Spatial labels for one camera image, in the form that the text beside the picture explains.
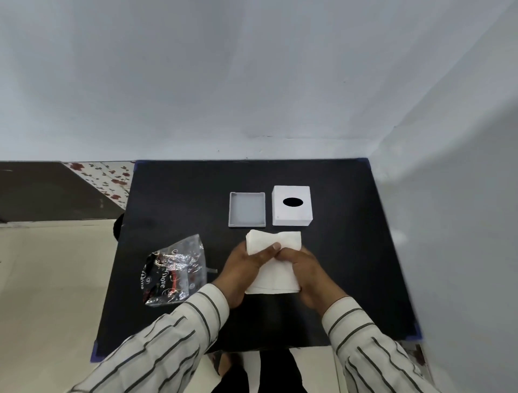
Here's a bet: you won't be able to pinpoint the clear printed plastic wrapper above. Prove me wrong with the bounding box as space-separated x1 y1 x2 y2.
142 233 218 307

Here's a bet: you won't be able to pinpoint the person's right forearm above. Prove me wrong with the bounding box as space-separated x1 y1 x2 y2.
321 296 442 393

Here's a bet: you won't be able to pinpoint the person's left forearm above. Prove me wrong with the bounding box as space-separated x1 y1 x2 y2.
67 283 231 393

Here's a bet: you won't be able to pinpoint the dark brown floor mat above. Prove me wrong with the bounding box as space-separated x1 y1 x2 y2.
0 161 125 224

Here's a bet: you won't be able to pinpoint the person's black trousers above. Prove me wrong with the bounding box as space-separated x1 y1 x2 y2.
212 347 309 393

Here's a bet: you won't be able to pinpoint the person's right hand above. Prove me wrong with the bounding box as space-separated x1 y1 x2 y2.
277 245 350 315

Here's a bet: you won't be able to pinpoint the person's left hand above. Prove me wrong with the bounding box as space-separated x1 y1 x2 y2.
212 242 282 311

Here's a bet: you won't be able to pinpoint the white box tray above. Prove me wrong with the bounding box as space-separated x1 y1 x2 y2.
228 191 267 228

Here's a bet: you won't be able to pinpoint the white tissue box cover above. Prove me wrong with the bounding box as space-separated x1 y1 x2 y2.
271 185 315 227

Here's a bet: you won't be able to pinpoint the white tissue stack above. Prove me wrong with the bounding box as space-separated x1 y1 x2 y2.
244 229 304 294

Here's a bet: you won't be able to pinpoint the floral patterned floor sheet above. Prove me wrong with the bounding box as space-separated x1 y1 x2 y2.
62 161 137 211

